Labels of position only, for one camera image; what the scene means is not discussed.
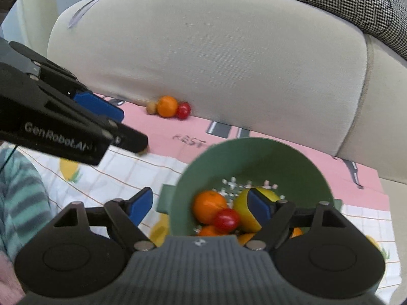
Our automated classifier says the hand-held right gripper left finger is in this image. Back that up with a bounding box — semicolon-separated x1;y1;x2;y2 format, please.
45;187;157;252

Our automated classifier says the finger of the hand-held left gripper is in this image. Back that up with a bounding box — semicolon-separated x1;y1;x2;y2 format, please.
9;41;125;123
0;63;149;155

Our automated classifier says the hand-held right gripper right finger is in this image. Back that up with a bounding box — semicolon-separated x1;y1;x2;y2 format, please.
245;188;350;252

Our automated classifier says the small green pear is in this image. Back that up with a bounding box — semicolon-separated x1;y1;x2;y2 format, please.
233;187;281;233

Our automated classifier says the red cherry tomato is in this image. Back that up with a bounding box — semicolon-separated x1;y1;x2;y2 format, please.
176;102;191;120
212;209;241;233

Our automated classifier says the green perforated colander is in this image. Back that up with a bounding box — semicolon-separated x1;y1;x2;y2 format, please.
156;137;343;245

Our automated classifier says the orange tangerine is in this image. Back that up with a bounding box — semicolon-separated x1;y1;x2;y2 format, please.
197;225;257;246
157;96;179;118
192;190;229;225

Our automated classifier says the person's left forearm striped sleeve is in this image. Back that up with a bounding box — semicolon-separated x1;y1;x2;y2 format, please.
0;144;53;263

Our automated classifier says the pink lemon printed cloth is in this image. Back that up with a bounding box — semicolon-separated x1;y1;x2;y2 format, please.
19;93;402;305

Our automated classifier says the lavender ribbon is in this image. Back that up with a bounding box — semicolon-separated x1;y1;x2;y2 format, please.
67;0;106;30

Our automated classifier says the beige sofa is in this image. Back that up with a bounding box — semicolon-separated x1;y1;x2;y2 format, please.
19;0;407;197

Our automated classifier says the pink fuzzy cloth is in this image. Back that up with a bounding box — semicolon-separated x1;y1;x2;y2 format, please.
0;250;25;297

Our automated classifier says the houndstooth cushion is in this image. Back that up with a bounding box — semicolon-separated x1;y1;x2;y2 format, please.
290;0;407;62

